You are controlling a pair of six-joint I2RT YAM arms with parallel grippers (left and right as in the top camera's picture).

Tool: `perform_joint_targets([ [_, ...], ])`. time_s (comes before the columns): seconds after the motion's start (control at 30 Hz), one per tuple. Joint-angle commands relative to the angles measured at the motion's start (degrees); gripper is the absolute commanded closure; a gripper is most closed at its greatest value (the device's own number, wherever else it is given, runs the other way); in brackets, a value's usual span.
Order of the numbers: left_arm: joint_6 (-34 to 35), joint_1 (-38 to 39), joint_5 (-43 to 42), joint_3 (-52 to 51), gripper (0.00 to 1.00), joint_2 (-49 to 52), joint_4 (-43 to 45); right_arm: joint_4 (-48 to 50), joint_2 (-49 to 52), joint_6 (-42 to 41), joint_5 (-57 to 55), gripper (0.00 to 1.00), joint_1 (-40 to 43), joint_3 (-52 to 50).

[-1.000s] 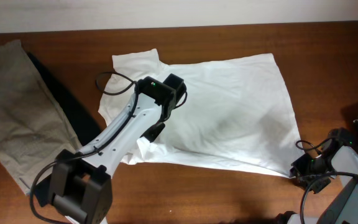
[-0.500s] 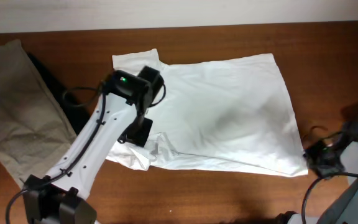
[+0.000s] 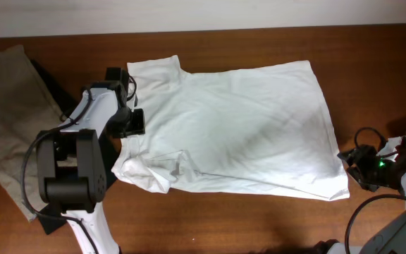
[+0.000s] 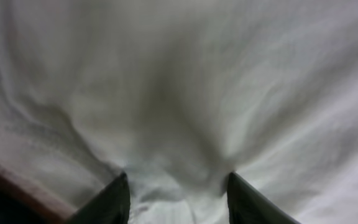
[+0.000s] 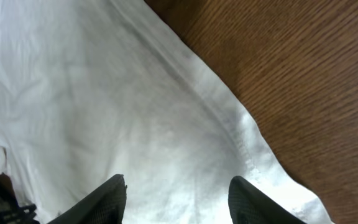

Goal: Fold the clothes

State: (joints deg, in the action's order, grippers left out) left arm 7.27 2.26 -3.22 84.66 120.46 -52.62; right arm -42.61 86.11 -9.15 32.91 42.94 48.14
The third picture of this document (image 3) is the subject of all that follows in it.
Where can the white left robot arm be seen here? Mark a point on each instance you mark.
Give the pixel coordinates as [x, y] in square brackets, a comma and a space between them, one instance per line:
[71, 172]

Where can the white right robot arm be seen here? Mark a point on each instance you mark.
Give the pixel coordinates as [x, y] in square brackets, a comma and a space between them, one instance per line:
[391, 238]

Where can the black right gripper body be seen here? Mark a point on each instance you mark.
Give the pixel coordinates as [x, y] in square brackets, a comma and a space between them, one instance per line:
[373, 173]

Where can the khaki beige garment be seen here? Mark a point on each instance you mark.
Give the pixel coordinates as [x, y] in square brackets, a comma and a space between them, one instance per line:
[26, 108]

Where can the white t-shirt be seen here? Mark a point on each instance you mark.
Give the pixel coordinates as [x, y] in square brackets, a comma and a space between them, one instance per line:
[262, 131]

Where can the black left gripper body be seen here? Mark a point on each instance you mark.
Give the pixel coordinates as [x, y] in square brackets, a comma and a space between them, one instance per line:
[126, 122]

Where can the black garment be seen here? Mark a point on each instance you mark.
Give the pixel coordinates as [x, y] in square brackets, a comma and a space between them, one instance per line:
[67, 104]

